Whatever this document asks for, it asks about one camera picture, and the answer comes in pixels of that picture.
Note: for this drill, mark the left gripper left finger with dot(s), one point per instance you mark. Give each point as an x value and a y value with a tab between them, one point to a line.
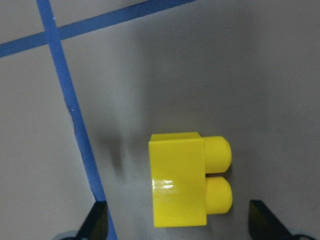
95	226

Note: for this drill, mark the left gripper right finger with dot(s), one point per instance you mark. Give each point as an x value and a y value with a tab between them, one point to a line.
263	224

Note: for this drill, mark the yellow toy block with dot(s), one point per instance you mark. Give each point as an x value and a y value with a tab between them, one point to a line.
185	173

